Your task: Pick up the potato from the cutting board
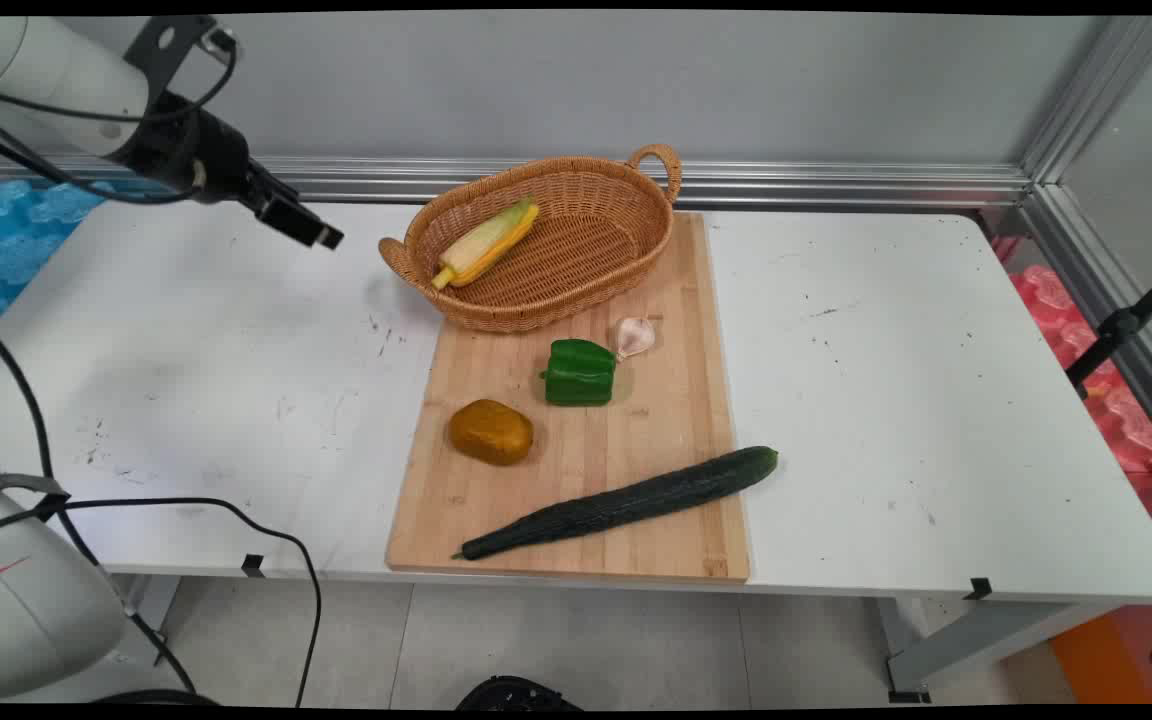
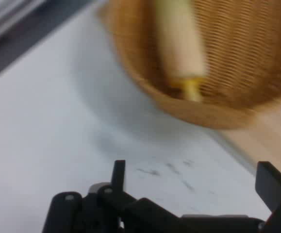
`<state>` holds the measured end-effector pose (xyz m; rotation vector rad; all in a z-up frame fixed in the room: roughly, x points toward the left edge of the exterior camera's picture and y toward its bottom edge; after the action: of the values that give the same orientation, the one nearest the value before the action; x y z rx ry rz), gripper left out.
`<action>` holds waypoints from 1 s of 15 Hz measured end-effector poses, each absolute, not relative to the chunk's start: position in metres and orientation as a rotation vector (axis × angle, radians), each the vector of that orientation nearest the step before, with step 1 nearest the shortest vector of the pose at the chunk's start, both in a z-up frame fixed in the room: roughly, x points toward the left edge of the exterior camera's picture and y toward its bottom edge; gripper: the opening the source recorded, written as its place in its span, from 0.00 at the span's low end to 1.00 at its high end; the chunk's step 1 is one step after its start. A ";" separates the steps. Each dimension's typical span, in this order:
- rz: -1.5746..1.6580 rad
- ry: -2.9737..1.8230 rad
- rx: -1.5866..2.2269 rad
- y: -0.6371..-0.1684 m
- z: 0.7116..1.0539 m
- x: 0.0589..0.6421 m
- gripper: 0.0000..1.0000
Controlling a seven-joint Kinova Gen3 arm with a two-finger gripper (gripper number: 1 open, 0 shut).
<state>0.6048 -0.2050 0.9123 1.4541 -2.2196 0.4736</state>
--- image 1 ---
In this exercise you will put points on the green bell pepper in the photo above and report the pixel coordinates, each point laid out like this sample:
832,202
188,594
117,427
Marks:
578,375

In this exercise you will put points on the aluminium frame rail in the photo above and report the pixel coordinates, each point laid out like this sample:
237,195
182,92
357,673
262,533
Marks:
816,182
1116,290

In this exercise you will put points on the black tripod stand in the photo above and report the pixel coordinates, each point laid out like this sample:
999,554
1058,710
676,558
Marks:
1121,325

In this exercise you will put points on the brown yellow potato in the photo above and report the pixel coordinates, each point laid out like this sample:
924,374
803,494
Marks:
491,432

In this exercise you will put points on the grey table leg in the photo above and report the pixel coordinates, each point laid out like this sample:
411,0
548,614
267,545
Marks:
996,635
151,605

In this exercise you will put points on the pink foam mat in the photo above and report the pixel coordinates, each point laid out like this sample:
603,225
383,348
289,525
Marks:
1126,420

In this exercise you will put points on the black table edge clip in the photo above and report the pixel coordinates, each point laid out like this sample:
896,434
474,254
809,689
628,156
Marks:
253,565
979,588

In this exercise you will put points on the wooden cutting board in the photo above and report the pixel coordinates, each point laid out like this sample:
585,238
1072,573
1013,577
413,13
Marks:
676,400

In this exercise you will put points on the orange floor mat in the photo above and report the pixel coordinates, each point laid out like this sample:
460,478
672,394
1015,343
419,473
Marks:
1096,665

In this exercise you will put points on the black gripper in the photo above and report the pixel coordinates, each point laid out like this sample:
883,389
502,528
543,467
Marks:
186,150

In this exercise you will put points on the yellow corn cob with husk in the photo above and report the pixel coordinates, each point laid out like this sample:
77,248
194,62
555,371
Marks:
486,245

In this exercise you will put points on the black object on floor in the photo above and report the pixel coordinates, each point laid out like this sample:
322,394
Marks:
516,693

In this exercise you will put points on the aluminium frame post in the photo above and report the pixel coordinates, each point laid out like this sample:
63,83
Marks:
1096,90

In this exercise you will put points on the dark green cucumber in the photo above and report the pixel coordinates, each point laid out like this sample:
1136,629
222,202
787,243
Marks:
626,503

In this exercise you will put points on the white garlic bulb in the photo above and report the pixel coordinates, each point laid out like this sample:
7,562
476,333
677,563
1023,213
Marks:
635,336

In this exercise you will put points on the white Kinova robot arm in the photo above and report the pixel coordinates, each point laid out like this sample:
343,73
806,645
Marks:
36,60

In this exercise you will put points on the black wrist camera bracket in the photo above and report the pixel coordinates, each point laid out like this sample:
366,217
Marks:
164,40

